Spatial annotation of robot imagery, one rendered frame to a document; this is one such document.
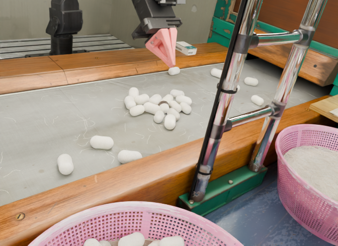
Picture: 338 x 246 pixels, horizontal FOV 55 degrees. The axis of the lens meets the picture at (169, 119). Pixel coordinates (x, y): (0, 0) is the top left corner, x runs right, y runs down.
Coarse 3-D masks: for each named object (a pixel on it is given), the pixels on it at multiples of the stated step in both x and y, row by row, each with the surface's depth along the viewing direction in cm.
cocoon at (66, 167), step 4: (60, 156) 46; (64, 156) 46; (68, 156) 46; (60, 160) 45; (64, 160) 45; (68, 160) 45; (60, 164) 45; (64, 164) 44; (68, 164) 45; (72, 164) 45; (60, 168) 44; (64, 168) 44; (68, 168) 44; (72, 168) 45; (60, 172) 45; (64, 172) 44; (68, 172) 44
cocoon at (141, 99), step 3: (138, 96) 66; (141, 96) 66; (144, 96) 67; (147, 96) 67; (135, 99) 66; (138, 99) 65; (141, 99) 66; (144, 99) 66; (147, 99) 67; (135, 102) 66; (138, 102) 66; (141, 102) 66; (144, 102) 67
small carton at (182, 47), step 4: (176, 44) 95; (180, 44) 94; (184, 44) 95; (188, 44) 95; (176, 48) 95; (180, 48) 94; (184, 48) 93; (188, 48) 92; (192, 48) 93; (196, 48) 94; (184, 52) 93; (188, 52) 92; (192, 52) 93
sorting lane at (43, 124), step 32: (0, 96) 61; (32, 96) 63; (64, 96) 65; (96, 96) 67; (192, 96) 75; (0, 128) 52; (32, 128) 54; (64, 128) 55; (96, 128) 57; (128, 128) 59; (160, 128) 60; (192, 128) 62; (0, 160) 46; (32, 160) 47; (96, 160) 49; (0, 192) 41; (32, 192) 42
